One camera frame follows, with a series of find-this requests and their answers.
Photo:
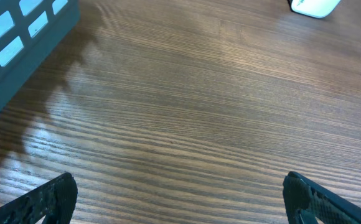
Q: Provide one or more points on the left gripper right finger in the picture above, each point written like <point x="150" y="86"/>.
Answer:
<point x="308" y="202"/>

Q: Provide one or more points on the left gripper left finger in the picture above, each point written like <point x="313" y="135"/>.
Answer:
<point x="53" y="202"/>

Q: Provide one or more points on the white barcode scanner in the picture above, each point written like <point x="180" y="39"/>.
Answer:
<point x="313" y="8"/>

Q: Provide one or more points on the grey plastic shopping basket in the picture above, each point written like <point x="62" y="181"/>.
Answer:
<point x="29" y="31"/>

